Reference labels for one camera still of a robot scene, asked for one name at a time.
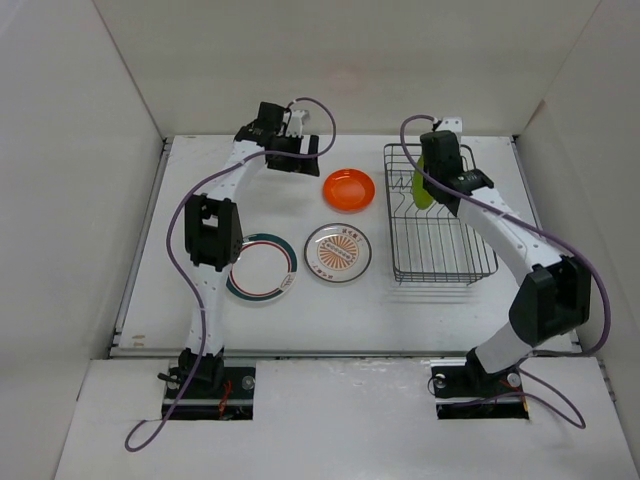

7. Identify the white plate green rim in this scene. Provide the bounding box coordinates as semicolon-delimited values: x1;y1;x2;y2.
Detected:
226;233;299;302

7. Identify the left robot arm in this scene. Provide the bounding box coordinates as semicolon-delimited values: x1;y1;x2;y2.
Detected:
166;98;328;397

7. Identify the grey wire dish rack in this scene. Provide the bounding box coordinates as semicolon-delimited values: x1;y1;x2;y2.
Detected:
383;143;498;285

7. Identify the white plate sunburst pattern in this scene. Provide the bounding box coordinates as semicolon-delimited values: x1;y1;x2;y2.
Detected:
303;223;373;284

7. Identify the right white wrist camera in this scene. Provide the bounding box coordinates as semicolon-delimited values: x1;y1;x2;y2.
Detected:
432;117;463;136

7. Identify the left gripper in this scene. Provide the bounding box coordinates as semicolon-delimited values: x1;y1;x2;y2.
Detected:
269;131;319;177

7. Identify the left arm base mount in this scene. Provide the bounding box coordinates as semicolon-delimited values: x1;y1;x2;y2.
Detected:
169;365;256;421

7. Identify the orange plate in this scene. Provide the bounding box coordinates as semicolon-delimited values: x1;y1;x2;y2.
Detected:
322;168;376;212

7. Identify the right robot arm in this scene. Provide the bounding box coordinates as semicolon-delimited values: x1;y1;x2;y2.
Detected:
420;130;591;394

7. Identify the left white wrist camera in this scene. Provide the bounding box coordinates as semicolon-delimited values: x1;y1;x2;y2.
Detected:
283;109;310;139

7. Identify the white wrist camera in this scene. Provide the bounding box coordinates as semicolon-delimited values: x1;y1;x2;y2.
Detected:
432;117;463;136
283;109;310;139

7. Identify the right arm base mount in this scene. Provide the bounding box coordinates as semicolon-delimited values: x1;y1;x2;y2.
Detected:
428;362;529;420

